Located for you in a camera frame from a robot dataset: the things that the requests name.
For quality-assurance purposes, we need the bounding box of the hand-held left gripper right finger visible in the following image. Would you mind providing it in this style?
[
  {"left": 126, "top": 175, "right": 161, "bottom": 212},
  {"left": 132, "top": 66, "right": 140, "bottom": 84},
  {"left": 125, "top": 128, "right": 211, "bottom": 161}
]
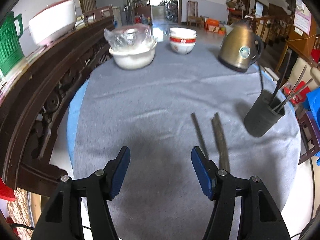
[{"left": 191, "top": 146, "right": 292, "bottom": 240}]

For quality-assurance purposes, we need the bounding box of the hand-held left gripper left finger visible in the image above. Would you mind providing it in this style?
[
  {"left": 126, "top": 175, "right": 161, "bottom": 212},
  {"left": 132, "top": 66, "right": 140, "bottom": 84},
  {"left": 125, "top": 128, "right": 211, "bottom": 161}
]
[{"left": 30, "top": 146, "right": 131, "bottom": 240}]

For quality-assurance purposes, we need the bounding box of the grey metal utensil holder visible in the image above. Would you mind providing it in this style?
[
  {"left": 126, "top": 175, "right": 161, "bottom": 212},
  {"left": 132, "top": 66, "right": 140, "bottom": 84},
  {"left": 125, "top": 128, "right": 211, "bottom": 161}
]
[{"left": 244, "top": 90, "right": 286, "bottom": 137}]

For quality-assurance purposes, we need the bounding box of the grey tablecloth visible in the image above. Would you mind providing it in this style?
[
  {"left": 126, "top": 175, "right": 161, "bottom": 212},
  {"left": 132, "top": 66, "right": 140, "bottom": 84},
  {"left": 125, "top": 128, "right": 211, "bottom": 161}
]
[{"left": 72, "top": 40, "right": 302, "bottom": 240}]

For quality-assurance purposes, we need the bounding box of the blue table cover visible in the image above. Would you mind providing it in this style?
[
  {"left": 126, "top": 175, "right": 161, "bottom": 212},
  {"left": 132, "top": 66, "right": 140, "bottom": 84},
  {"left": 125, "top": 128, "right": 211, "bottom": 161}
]
[{"left": 66, "top": 64, "right": 300, "bottom": 160}]

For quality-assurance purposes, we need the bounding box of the red plastic object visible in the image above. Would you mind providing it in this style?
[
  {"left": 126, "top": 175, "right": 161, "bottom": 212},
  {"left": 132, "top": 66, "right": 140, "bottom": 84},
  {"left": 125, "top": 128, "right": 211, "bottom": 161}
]
[{"left": 0, "top": 179, "right": 16, "bottom": 202}]

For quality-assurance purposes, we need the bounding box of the dark wooden table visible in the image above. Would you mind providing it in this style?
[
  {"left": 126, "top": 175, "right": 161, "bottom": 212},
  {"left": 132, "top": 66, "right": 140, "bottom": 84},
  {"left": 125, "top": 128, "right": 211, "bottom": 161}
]
[{"left": 297, "top": 110, "right": 320, "bottom": 165}]

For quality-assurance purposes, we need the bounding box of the large white bowl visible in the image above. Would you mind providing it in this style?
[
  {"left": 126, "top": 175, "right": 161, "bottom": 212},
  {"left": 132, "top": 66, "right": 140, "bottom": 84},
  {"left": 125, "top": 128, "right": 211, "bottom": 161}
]
[{"left": 109, "top": 41, "right": 158, "bottom": 70}]

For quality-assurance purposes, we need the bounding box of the dark carved wooden sideboard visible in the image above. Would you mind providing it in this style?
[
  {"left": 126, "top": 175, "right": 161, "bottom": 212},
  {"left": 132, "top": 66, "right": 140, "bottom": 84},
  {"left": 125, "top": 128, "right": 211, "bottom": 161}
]
[{"left": 0, "top": 15, "right": 115, "bottom": 190}]

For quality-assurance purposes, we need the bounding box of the bronze electric kettle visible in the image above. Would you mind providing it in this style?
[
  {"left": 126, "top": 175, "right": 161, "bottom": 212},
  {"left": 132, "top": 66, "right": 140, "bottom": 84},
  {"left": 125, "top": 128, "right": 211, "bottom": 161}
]
[{"left": 217, "top": 15, "right": 264, "bottom": 73}]

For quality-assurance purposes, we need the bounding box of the red plastic chair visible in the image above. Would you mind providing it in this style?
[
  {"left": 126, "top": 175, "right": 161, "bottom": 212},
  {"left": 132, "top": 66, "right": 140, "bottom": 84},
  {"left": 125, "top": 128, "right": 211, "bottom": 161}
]
[{"left": 282, "top": 82, "right": 312, "bottom": 105}]

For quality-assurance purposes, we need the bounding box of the blue jacket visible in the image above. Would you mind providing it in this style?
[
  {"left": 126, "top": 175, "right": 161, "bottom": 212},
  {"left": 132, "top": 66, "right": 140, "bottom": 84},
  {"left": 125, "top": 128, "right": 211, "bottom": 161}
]
[{"left": 305, "top": 85, "right": 320, "bottom": 165}]

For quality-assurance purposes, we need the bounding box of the clear plastic bag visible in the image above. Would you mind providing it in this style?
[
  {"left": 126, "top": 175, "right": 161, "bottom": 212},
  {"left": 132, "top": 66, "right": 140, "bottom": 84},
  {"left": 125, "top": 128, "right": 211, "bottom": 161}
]
[{"left": 104, "top": 24, "right": 157, "bottom": 54}]

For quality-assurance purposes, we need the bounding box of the cream chair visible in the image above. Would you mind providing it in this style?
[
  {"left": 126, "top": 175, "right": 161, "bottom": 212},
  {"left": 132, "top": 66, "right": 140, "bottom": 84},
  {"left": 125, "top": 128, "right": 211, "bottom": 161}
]
[{"left": 287, "top": 56, "right": 320, "bottom": 98}]

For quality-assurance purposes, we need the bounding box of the orange cardboard box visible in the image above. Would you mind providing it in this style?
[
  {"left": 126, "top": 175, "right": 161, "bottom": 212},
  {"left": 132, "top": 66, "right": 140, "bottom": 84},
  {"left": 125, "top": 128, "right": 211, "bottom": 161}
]
[{"left": 205, "top": 17, "right": 220, "bottom": 32}]

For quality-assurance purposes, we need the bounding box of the white chest freezer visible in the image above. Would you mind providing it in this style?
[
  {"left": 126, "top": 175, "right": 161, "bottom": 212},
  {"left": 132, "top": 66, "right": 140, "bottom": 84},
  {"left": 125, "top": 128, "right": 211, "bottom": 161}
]
[{"left": 112, "top": 6, "right": 127, "bottom": 27}]

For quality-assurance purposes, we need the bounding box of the wooden stair railing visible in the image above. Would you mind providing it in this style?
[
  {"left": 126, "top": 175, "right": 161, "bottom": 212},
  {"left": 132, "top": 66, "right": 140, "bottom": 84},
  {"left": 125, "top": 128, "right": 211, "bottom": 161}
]
[{"left": 250, "top": 9, "right": 294, "bottom": 48}]

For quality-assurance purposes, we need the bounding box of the brown wooden chair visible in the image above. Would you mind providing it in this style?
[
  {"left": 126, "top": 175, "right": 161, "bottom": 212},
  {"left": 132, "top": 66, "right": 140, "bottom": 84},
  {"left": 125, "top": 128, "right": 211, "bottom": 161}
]
[{"left": 187, "top": 0, "right": 202, "bottom": 27}]

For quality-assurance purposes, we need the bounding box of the dark wooden chair back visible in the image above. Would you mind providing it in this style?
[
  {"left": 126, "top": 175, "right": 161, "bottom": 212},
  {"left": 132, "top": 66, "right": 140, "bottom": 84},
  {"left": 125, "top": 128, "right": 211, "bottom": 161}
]
[{"left": 83, "top": 4, "right": 114, "bottom": 23}]

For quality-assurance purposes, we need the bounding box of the white rice cooker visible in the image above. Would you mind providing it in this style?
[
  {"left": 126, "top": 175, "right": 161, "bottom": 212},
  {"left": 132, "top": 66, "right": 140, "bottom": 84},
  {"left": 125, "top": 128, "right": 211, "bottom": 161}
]
[{"left": 28, "top": 0, "right": 77, "bottom": 47}]

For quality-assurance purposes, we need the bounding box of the green thermos flask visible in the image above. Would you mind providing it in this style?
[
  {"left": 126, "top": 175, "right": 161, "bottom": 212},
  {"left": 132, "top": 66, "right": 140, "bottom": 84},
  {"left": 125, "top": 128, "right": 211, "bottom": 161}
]
[{"left": 0, "top": 11, "right": 25, "bottom": 77}]

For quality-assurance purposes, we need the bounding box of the wall calendar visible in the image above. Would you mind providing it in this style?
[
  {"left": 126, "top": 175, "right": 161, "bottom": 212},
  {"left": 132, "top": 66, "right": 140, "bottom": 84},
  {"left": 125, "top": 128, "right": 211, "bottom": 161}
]
[{"left": 293, "top": 0, "right": 312, "bottom": 34}]

